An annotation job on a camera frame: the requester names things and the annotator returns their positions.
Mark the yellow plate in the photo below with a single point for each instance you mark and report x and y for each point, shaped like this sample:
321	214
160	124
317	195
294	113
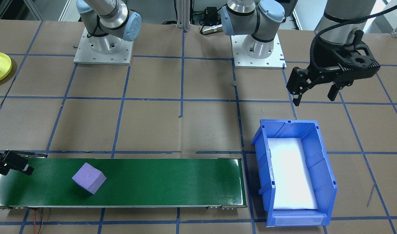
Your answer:
5	66

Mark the green conveyor belt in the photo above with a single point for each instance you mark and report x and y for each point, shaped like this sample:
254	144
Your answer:
169	182

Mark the blue plastic storage bin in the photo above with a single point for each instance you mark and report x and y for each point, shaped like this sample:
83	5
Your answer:
265	182

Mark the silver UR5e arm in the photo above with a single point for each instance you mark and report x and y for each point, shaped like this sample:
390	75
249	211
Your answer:
104	42
250	42

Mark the purple foam block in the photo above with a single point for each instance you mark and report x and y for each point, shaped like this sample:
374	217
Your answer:
88	178

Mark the black power brick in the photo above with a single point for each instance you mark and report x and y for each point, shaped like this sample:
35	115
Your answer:
212	11

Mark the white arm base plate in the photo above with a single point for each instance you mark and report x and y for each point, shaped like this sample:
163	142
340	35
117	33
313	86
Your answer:
276	63
84	58

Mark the silver metal cylinder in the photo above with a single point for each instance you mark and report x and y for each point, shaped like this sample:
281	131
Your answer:
211	29

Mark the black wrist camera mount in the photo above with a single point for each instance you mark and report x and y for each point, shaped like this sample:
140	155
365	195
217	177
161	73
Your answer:
367	65

